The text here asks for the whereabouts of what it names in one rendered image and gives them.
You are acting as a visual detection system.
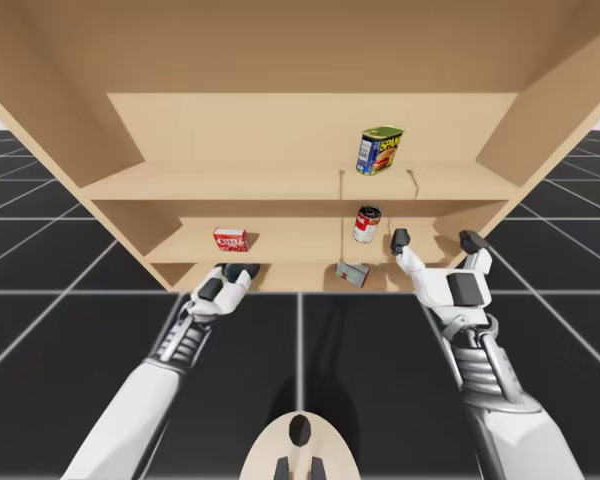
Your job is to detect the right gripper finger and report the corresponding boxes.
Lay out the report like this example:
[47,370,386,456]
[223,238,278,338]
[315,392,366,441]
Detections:
[390,227,426,276]
[458,229,494,276]

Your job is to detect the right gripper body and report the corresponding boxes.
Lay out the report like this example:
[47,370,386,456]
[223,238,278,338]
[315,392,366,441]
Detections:
[412,266,492,310]

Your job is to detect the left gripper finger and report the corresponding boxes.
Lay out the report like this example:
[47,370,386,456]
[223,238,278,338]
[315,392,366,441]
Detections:
[221,263,262,281]

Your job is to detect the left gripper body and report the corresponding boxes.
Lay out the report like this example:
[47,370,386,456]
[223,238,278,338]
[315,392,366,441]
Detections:
[188,264,252,320]

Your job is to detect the red and white can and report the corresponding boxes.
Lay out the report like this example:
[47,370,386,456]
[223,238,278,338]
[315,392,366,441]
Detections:
[353,204,383,245]

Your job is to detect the green and blue rectangular can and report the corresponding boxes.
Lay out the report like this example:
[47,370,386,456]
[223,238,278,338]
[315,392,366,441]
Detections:
[355,125,407,176]

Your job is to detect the red and white carton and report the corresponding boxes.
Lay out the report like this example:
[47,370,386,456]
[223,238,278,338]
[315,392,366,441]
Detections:
[334,261,371,288]

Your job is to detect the pale wooden shelf unit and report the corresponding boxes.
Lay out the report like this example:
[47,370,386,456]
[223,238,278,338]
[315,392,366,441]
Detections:
[0,0,600,294]

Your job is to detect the tan robot part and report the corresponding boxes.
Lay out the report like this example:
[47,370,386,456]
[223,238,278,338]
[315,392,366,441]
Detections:
[238,409,362,480]

